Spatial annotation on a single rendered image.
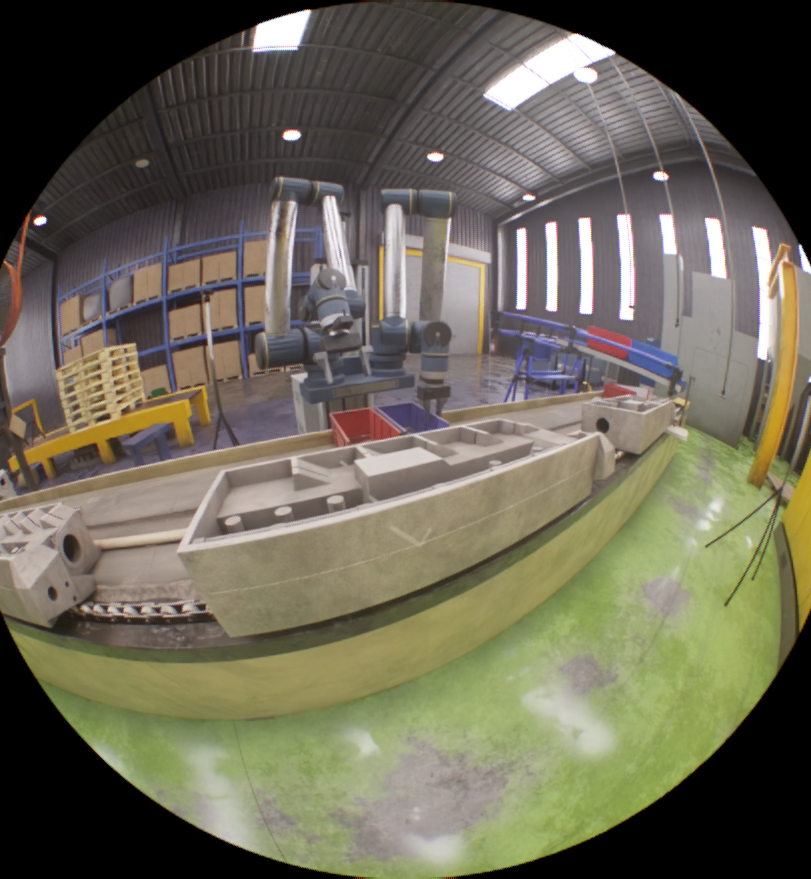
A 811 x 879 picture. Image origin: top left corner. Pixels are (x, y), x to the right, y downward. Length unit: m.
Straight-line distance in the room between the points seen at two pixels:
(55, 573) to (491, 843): 1.51
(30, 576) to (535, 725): 1.62
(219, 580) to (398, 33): 9.20
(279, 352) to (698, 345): 7.95
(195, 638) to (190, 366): 9.37
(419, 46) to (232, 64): 4.39
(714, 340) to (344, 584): 7.93
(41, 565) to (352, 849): 1.25
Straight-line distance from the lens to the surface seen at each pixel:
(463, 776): 1.28
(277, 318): 1.41
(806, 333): 9.81
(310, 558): 0.40
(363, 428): 1.20
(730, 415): 7.85
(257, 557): 0.40
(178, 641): 0.66
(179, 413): 3.94
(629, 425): 1.43
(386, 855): 1.36
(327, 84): 9.63
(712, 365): 7.80
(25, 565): 0.85
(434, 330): 0.99
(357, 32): 8.94
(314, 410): 2.01
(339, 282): 0.96
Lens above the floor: 1.25
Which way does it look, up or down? 24 degrees down
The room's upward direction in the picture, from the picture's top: straight up
